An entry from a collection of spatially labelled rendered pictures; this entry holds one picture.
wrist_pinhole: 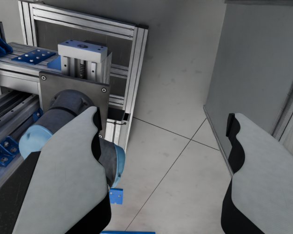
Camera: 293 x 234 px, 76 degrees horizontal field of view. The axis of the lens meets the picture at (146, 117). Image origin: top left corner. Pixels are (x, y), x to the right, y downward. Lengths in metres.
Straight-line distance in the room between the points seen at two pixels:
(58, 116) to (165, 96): 1.31
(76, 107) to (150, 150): 1.60
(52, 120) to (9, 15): 1.50
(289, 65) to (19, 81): 0.97
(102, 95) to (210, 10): 1.19
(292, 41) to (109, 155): 0.72
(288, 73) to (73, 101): 0.73
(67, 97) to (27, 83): 0.25
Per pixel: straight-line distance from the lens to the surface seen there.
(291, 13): 0.90
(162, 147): 2.09
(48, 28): 1.58
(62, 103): 0.61
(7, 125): 0.75
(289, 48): 0.86
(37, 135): 0.50
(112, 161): 0.51
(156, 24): 1.59
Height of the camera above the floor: 1.58
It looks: 58 degrees down
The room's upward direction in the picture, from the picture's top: 174 degrees counter-clockwise
